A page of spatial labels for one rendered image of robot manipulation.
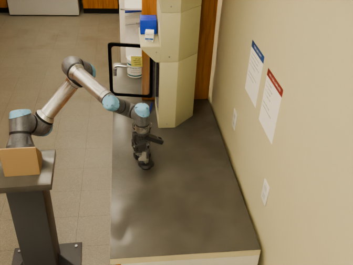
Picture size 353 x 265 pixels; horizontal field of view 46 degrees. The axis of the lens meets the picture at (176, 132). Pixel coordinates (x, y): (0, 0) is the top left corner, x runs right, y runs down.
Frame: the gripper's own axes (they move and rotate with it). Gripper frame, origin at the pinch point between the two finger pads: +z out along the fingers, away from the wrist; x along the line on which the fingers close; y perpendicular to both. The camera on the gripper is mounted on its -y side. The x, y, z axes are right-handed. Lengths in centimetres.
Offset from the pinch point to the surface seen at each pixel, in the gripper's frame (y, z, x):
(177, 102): -34, -10, -38
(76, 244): 40, 100, -40
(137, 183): 7.8, 8.4, 8.6
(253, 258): -31, 14, 70
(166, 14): -24, -67, -39
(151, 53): -17, -44, -41
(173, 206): -4.8, 8.4, 31.3
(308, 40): -38, -91, 64
